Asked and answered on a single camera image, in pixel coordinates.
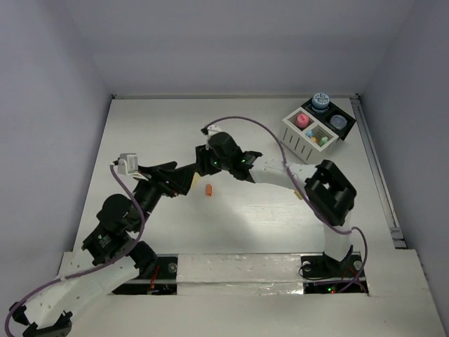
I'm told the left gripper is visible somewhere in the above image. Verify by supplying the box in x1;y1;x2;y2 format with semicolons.
133;161;199;231

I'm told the yellow marker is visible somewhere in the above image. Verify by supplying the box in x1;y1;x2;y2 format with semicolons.
191;173;201;187

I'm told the orange cap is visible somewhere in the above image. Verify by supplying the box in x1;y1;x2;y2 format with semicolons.
205;184;213;197

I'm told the yellow cap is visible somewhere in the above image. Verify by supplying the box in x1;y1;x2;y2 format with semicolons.
294;190;303;200

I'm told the pink cap bottle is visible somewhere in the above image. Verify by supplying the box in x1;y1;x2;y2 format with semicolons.
295;113;309;130

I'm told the green cap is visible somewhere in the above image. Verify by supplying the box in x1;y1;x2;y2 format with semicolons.
319;137;328;146

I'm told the blue lid jar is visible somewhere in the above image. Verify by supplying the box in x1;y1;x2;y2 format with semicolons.
311;93;330;114

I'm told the clear jar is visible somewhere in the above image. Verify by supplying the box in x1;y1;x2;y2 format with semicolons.
330;114;348;130

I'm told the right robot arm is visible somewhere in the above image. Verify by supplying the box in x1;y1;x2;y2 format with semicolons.
196;128;356;275

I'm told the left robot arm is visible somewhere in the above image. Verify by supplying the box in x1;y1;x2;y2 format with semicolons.
4;154;196;336

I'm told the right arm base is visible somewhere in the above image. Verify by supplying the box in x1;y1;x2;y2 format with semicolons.
298;253;369;294

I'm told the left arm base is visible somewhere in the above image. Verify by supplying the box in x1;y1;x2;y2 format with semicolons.
112;254;178;296

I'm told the black and white organizer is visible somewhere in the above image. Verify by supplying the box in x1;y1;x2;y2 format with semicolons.
279;98;356;164

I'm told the foil tape strip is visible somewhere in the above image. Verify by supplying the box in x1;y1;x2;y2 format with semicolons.
176;253;304;296

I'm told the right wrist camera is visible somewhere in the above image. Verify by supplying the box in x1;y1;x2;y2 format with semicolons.
201;124;222;137

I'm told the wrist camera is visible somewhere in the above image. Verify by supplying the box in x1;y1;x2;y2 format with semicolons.
113;153;139;176
201;124;222;137

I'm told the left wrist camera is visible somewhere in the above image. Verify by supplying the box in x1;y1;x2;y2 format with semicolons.
113;153;139;176

